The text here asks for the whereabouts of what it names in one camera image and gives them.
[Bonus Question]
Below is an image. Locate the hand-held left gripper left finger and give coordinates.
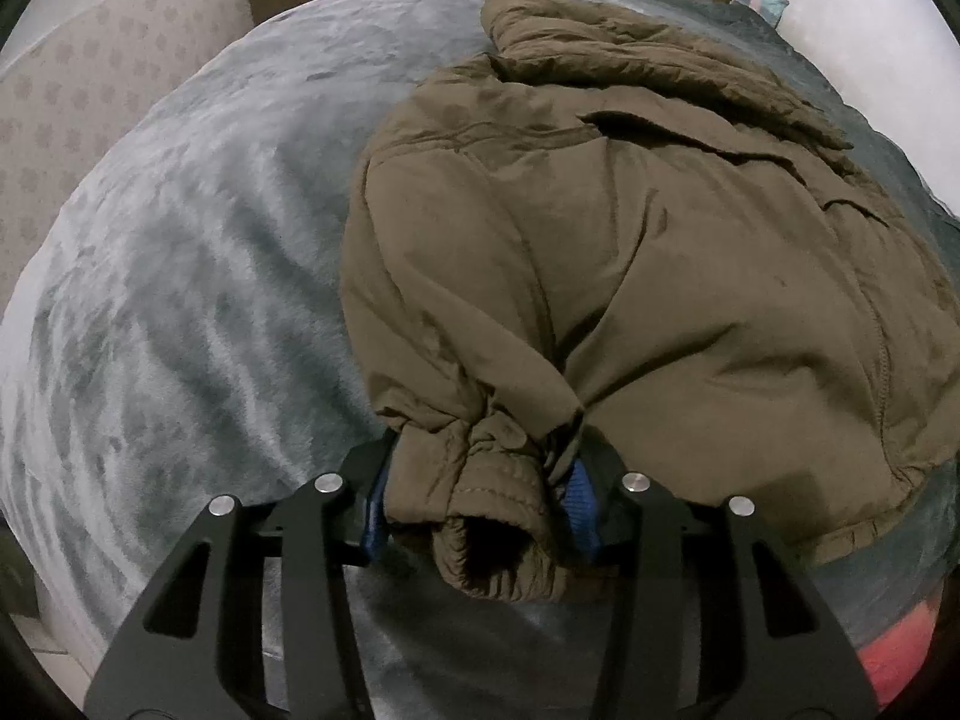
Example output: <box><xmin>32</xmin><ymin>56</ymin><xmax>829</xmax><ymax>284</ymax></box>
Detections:
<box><xmin>85</xmin><ymin>435</ymin><xmax>395</xmax><ymax>720</ymax></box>

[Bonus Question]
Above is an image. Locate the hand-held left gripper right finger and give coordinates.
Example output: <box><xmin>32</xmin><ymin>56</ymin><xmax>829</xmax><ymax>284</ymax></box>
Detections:
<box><xmin>568</xmin><ymin>433</ymin><xmax>880</xmax><ymax>720</ymax></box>

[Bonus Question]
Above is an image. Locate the olive brown puffer jacket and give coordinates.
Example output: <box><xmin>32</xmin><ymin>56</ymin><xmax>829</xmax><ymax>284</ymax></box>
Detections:
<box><xmin>337</xmin><ymin>0</ymin><xmax>960</xmax><ymax>605</ymax></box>

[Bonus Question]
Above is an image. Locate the grey plush blanket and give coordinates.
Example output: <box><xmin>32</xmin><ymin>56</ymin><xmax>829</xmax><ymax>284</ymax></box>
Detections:
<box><xmin>0</xmin><ymin>0</ymin><xmax>960</xmax><ymax>720</ymax></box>

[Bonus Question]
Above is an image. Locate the person's pink clothing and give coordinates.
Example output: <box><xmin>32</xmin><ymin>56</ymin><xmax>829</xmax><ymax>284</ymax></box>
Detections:
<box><xmin>855</xmin><ymin>600</ymin><xmax>942</xmax><ymax>707</ymax></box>

